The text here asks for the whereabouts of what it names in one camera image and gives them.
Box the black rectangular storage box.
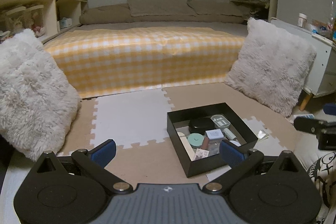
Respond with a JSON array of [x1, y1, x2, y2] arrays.
[[167, 102, 257, 177]]

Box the clear plastic screw box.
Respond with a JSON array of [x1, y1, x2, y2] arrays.
[[207, 143, 220, 156]]

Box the grey white power adapter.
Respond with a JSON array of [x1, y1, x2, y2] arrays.
[[205, 129, 224, 143]]

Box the small brown box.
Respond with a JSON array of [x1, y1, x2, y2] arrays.
[[201, 136, 210, 150]]

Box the small patterned beige box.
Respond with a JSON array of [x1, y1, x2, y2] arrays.
[[193, 148, 210, 161]]

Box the grey white plastic housing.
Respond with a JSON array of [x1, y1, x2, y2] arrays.
[[210, 114, 236, 140]]

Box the mint green round device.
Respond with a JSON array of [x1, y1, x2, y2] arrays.
[[187, 133, 205, 149]]

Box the cream oval object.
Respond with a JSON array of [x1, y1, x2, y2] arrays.
[[177, 132, 195, 161]]

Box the black oval case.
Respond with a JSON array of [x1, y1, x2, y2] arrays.
[[189, 117, 216, 135]]

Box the white blue power strip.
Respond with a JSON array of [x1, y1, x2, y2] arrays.
[[293, 114, 315, 121]]

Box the white side cabinet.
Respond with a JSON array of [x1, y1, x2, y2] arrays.
[[270, 18, 335, 111]]

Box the left fluffy white pillow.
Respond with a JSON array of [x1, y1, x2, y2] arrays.
[[1, 29, 81, 161]]

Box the fluffy white pillow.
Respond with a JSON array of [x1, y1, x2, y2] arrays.
[[1, 29, 81, 161], [224, 18, 309, 117]]

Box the right fluffy white pillow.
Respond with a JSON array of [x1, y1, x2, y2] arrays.
[[224, 18, 309, 117]]

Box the yellow white checkered blanket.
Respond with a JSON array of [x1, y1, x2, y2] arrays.
[[45, 27, 244, 98]]

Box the white jar on cabinet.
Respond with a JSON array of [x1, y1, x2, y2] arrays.
[[297, 13, 307, 28]]

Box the wooden shelf unit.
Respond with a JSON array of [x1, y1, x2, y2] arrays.
[[1, 0, 87, 44]]

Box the brown bed pillows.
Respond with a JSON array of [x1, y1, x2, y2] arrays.
[[80, 0, 244, 25]]

